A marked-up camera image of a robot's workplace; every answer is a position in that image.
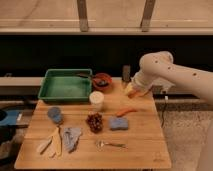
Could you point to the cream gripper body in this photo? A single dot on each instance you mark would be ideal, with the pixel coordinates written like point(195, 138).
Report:
point(130, 91)

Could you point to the red yellow apple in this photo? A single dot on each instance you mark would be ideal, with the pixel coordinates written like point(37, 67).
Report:
point(137, 94)

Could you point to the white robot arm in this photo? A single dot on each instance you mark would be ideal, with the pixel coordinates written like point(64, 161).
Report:
point(198, 82)

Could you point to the white paper cup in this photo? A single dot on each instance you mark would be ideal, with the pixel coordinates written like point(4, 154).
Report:
point(96, 99)

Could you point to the blue plastic cup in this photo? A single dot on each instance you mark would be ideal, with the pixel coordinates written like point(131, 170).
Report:
point(54, 113)

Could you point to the orange red bowl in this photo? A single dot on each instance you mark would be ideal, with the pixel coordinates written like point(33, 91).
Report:
point(105, 77)

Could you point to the orange carrot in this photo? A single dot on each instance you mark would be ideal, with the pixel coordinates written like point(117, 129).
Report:
point(123, 112)

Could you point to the dark utensil in bowl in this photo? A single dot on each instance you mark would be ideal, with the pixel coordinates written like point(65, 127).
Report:
point(90, 77)

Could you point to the blue sponge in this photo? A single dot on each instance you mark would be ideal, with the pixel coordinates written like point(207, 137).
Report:
point(117, 123)

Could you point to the bunch of red grapes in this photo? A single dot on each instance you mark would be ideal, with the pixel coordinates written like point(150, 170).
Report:
point(94, 121)

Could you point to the green plastic tray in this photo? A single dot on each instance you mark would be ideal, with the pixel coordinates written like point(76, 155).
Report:
point(64, 85)

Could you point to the silver metal fork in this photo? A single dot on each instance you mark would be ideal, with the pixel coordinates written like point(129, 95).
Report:
point(100, 143)

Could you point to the blue grey cloth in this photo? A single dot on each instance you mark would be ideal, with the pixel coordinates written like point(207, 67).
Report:
point(70, 138)

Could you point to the white wooden spatula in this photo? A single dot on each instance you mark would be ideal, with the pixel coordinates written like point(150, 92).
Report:
point(43, 145)

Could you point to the blue object at left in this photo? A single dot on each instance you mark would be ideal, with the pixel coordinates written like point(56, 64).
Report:
point(9, 117)

